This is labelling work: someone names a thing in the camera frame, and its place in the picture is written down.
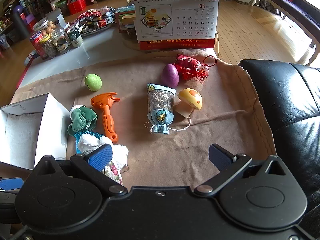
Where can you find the white cardboard box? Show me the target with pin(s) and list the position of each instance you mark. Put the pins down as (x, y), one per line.
(17, 135)

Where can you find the red tasselled sachet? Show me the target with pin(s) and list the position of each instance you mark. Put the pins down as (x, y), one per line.
(187, 63)

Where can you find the white card box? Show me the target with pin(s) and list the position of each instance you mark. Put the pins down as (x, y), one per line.
(58, 17)

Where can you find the orange toy hammer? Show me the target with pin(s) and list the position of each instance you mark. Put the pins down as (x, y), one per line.
(108, 122)

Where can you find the white fluffy cloth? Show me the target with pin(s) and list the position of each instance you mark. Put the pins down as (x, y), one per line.
(93, 142)

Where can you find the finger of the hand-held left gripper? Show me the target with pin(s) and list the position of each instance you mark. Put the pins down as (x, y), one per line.
(10, 183)

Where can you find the dark glass jar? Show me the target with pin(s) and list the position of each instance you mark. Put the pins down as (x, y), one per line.
(130, 32)

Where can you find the green white cloth scrunchie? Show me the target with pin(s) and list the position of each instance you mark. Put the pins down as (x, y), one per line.
(82, 120)

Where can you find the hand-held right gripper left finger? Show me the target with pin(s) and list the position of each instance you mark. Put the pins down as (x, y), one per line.
(101, 156)

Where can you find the blue herb sachet pouch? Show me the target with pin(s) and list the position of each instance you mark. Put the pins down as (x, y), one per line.
(160, 100)

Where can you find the purple egg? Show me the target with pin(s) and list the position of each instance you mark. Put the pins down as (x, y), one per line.
(170, 76)

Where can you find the yellow and green box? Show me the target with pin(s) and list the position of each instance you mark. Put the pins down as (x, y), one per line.
(127, 21)

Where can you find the pile of snack packets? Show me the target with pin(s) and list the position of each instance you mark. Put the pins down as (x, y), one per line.
(92, 20)

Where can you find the black cylinder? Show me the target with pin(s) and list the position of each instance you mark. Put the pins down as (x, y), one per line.
(21, 26)

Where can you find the yellow mushroom toy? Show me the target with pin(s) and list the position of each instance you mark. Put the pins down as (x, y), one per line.
(190, 97)

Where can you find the purple ball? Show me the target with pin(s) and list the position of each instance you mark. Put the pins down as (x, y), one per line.
(18, 9)

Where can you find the glass jar of walnuts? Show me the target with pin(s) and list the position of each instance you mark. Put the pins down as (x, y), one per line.
(46, 26)

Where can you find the yellow-lid jar of seeds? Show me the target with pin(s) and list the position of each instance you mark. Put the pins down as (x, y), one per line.
(50, 46)

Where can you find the floral fabric pouch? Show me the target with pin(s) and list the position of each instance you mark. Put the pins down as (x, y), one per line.
(113, 173)

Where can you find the green cardboard box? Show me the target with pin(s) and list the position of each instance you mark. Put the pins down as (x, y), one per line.
(125, 10)

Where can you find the red gift bag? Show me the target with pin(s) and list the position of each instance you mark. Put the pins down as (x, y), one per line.
(77, 3)

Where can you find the black leather chair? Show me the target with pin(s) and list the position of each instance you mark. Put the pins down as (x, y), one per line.
(287, 105)

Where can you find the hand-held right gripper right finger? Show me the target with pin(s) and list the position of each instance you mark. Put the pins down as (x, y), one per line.
(220, 158)

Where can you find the green egg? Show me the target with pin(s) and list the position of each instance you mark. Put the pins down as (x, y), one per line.
(93, 82)

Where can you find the brown blanket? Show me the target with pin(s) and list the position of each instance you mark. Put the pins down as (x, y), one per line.
(212, 130)

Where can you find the blue frilled plastic cup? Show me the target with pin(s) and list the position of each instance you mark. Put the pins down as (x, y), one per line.
(77, 141)

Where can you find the purple upholstered bench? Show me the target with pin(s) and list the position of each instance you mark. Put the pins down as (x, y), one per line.
(287, 5)

